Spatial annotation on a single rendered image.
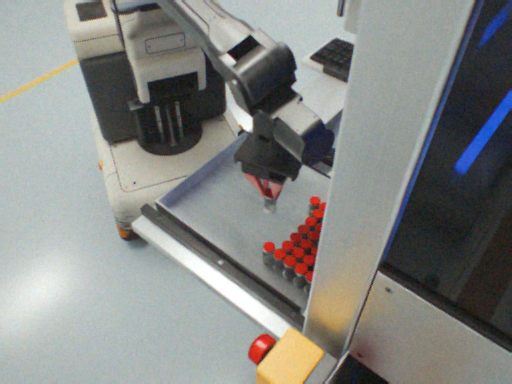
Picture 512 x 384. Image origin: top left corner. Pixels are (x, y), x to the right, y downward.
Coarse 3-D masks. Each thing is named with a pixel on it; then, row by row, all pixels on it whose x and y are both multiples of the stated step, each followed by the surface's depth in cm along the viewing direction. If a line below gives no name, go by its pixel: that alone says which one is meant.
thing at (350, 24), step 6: (348, 0) 142; (354, 0) 140; (360, 0) 139; (348, 6) 143; (354, 6) 142; (360, 6) 140; (348, 12) 144; (354, 12) 143; (360, 12) 142; (348, 18) 146; (354, 18) 144; (348, 24) 147; (354, 24) 145; (348, 30) 148; (354, 30) 147
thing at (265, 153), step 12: (252, 132) 73; (252, 144) 71; (264, 144) 65; (276, 144) 65; (240, 156) 70; (252, 156) 70; (264, 156) 67; (276, 156) 67; (288, 156) 69; (264, 168) 68; (276, 168) 68; (288, 168) 68; (300, 168) 69
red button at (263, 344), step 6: (258, 336) 58; (264, 336) 58; (270, 336) 59; (258, 342) 57; (264, 342) 57; (270, 342) 57; (252, 348) 57; (258, 348) 57; (264, 348) 57; (270, 348) 58; (252, 354) 57; (258, 354) 57; (264, 354) 57; (252, 360) 57; (258, 360) 57
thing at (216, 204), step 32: (224, 160) 98; (192, 192) 92; (224, 192) 92; (256, 192) 92; (288, 192) 92; (320, 192) 92; (192, 224) 86; (224, 224) 86; (256, 224) 86; (288, 224) 86; (224, 256) 79; (256, 256) 82; (288, 288) 77
